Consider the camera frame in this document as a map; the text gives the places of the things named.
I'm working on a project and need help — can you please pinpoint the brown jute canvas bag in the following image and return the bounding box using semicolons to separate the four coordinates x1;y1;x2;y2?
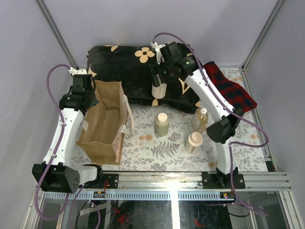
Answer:
77;81;134;165

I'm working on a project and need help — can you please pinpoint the beige bottle wooden cap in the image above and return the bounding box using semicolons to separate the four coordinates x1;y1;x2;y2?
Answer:
152;83;167;99

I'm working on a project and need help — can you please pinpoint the green bottle wooden cap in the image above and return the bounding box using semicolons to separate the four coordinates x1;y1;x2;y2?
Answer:
155;113;170;136

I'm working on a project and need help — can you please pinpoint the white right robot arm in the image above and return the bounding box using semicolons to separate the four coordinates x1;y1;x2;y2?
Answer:
149;42;243;188

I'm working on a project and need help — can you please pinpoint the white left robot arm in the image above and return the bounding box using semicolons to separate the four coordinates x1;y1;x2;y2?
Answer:
32;74;104;193

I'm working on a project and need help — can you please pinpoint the black floral blanket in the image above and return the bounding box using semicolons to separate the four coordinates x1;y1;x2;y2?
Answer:
87;45;201;114

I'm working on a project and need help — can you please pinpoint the yellow liquid bottle white cap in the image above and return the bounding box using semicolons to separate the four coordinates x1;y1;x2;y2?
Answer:
192;108;208;134

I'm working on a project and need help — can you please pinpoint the red black plaid cloth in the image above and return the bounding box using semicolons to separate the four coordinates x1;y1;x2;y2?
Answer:
203;62;257;113

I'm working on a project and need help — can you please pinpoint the cream bottle wooden cap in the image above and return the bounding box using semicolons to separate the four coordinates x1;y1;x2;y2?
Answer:
185;132;203;154

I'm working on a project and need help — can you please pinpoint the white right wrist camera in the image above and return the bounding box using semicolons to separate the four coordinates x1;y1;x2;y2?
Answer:
151;42;166;65

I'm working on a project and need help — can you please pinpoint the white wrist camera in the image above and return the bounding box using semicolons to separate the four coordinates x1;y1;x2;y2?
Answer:
151;42;166;65
69;67;87;76

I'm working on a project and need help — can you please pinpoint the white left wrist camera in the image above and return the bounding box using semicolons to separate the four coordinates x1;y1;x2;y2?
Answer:
69;67;87;76

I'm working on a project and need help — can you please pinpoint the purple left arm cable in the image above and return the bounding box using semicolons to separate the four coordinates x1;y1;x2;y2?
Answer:
34;63;101;229

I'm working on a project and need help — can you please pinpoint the aluminium mounting rail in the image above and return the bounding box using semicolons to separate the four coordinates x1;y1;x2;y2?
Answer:
78;170;293;191

